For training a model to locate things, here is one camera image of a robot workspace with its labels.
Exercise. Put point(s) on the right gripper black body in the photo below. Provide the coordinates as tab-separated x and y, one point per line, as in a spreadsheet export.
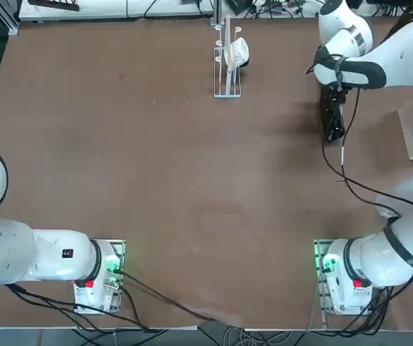
337	94

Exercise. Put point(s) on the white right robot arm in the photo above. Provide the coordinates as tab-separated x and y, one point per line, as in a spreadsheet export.
400	54

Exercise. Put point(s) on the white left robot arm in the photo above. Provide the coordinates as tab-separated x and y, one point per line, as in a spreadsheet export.
29	252

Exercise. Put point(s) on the black sloped-shoulder wine bottle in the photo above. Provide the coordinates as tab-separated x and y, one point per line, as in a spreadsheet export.
332	122

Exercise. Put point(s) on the clear plastic bottle blue cap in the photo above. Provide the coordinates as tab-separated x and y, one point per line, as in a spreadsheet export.
408	191

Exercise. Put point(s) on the white ceramic cup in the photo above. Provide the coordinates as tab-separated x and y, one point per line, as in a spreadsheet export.
240	52

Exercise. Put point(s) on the clear cup rack wooden rod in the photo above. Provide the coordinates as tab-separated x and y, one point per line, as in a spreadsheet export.
228	25

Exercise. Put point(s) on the aluminium upright profile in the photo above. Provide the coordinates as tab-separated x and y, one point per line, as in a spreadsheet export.
216	11

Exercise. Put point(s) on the black ribbed power adapter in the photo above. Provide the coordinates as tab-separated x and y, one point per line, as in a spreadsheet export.
54	4

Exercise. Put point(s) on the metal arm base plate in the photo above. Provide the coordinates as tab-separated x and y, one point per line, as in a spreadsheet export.
119	248
318	288

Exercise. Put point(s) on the aluminium corner post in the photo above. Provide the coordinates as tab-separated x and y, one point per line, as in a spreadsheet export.
9	18

